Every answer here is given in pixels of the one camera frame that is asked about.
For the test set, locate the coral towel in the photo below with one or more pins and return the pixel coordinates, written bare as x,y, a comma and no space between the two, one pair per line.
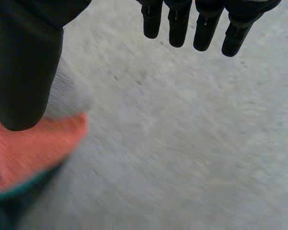
33,153

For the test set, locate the teal towel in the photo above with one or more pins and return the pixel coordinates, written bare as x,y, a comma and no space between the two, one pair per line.
12,203

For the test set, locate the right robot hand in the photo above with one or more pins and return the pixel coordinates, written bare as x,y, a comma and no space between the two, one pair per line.
21,72

